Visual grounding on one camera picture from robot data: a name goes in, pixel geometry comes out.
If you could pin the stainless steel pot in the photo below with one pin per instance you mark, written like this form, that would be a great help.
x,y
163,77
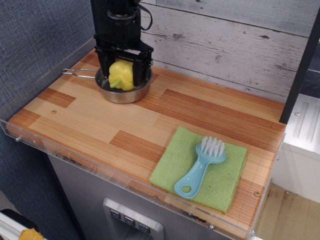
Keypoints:
x,y
115,95

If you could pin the silver toy fridge cabinet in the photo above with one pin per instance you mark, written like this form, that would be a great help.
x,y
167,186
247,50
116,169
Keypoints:
x,y
86,183

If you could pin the green cloth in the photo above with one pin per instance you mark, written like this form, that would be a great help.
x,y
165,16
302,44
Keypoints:
x,y
220,181

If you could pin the light blue scrub brush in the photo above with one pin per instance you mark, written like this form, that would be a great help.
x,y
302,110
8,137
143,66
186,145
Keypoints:
x,y
209,151

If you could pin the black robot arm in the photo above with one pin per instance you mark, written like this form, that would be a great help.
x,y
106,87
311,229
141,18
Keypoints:
x,y
122,7

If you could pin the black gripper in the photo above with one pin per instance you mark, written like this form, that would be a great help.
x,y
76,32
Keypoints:
x,y
124,41

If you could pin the black vertical post right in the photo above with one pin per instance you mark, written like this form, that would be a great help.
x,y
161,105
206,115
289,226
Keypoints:
x,y
302,70

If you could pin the black vertical post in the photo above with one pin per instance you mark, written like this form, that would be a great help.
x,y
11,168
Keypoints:
x,y
302,70
100,19

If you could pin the white toy sink unit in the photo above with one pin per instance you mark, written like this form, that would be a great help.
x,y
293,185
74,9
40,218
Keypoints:
x,y
297,166

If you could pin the yellow toy capsicum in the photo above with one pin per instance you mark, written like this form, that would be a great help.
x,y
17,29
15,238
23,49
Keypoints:
x,y
121,75

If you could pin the clear acrylic table guard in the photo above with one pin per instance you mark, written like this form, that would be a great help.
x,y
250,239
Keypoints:
x,y
104,153

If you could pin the grey dispenser button panel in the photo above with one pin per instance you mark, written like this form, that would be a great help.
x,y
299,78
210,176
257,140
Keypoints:
x,y
128,224

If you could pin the black vertical post left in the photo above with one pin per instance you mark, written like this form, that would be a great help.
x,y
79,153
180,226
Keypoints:
x,y
100,19

